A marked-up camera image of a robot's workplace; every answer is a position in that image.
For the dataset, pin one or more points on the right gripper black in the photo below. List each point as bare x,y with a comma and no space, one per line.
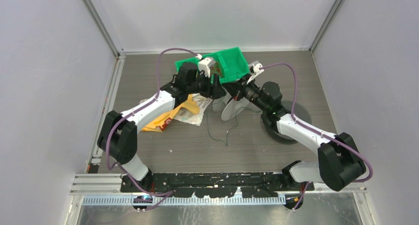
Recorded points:
237,88

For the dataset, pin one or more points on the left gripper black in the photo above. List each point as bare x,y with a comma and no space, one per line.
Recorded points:
214,90

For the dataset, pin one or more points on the white plastic cable spool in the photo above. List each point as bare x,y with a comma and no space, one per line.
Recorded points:
229,107

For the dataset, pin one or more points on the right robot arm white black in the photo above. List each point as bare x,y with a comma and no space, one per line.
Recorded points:
339,162

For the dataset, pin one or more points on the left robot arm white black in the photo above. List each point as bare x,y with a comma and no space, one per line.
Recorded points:
118,135

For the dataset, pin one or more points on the floral patterned cloth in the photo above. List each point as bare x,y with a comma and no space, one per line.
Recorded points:
186,117

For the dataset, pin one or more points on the green three-compartment bin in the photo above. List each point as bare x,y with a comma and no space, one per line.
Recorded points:
230,65

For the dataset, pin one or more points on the yellow snack bag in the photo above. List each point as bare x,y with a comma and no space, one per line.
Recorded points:
160,123

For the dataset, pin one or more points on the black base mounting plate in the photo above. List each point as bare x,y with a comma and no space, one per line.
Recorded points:
221,185

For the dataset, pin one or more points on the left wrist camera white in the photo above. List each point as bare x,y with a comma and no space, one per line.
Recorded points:
205,64

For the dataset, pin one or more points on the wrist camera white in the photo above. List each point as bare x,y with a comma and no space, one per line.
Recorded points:
205,64
256,68

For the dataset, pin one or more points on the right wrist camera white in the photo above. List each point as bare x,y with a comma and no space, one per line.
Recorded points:
256,68

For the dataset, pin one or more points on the dark grey cable spool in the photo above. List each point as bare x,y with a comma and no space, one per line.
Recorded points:
301,116

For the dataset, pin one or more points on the white slotted cable duct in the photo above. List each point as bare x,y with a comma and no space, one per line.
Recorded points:
147,200

